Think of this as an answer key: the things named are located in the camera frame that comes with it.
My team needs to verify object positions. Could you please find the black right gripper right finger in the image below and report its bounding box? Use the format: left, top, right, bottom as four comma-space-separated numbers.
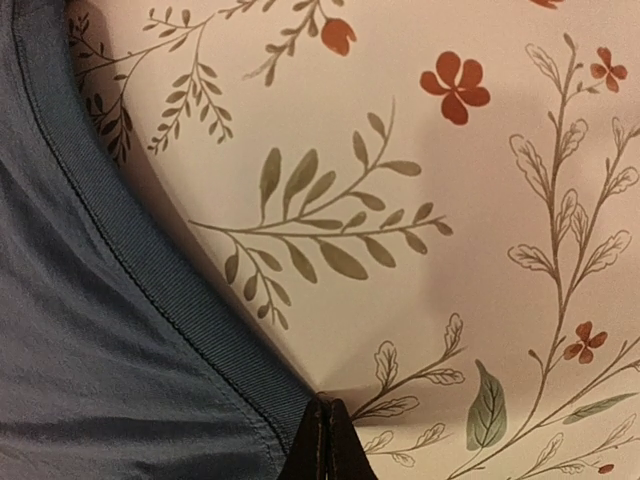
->
328, 399, 378, 480

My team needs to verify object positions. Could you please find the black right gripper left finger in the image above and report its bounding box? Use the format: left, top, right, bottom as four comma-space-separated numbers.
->
277, 396, 329, 480

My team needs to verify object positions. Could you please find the teal blue garment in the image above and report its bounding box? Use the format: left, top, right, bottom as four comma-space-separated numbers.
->
1, 1, 322, 479

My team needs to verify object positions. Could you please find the floral patterned table cloth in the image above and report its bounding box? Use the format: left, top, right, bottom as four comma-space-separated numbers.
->
66, 1, 639, 479

